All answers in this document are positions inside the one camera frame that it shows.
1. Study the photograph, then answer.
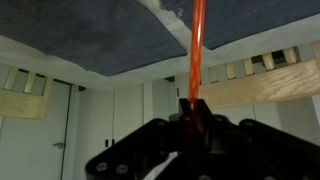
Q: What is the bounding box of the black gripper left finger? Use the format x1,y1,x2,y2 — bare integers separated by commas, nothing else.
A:
84,98,194,180

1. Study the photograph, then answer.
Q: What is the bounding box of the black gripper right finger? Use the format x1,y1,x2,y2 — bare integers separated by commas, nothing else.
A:
195,99,320,180

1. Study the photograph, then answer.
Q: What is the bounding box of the red plastic straw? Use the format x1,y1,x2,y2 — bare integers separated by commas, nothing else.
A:
186,0,208,122

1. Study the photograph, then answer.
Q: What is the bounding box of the dark blue cloth placemat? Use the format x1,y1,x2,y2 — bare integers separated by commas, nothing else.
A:
0,0,188,78
159,0,320,51

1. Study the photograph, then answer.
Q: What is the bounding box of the white cabinet with black handles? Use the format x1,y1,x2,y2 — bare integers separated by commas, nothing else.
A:
71,78,179,180

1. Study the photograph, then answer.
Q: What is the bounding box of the silver door lever handle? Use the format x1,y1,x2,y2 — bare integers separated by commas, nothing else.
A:
52,142,67,150

